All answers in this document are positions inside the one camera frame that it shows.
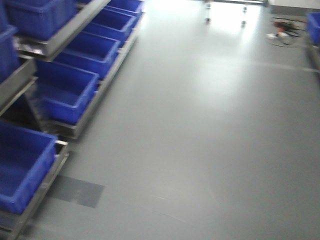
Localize blue shelf bin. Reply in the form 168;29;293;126
54;32;120;79
4;0;76;41
0;122;58;214
82;9;136;48
35;60;99;125

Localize cable reel on floor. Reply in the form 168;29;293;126
265;16;307;48

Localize steel shelf rack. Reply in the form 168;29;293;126
0;0;144;240

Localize blue shelf bin nearest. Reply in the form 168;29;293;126
0;122;58;214

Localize blue shelf bin upper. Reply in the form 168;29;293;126
4;0;76;41

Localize blue bin far right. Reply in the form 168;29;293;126
306;12;320;45

